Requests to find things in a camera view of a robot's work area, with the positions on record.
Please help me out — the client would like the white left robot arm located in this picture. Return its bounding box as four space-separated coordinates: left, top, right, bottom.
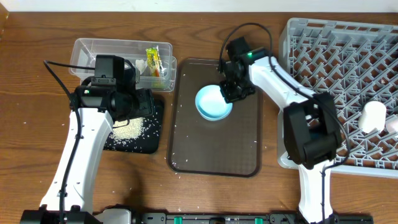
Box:
20 55 155 223

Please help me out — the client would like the white tissue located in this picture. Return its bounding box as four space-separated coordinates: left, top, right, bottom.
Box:
135 59 147 75

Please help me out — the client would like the grey dishwasher rack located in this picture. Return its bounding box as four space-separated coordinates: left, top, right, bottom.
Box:
279 18 397 179

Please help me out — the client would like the brown serving tray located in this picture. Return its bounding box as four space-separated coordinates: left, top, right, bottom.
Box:
167 58 262 177

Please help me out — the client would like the pile of white rice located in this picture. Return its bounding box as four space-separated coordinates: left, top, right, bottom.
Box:
109 118 144 141

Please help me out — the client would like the clear plastic waste bin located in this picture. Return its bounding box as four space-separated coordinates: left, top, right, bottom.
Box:
70 38 177 92

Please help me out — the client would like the yellow green snack wrapper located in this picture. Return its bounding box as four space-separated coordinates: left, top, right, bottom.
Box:
146 46 162 77

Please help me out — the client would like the black plastic tray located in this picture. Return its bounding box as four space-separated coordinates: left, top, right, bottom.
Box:
104 100 164 154

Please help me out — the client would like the light blue rice bowl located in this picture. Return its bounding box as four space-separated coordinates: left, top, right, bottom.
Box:
195 85 233 121

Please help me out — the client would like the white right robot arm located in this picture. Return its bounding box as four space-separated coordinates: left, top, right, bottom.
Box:
219 37 342 223

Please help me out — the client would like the white cup green inside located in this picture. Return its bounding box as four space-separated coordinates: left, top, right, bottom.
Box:
358 101 387 133

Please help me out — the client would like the white cup pink inside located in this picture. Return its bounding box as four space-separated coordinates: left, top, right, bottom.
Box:
386 115 398 133

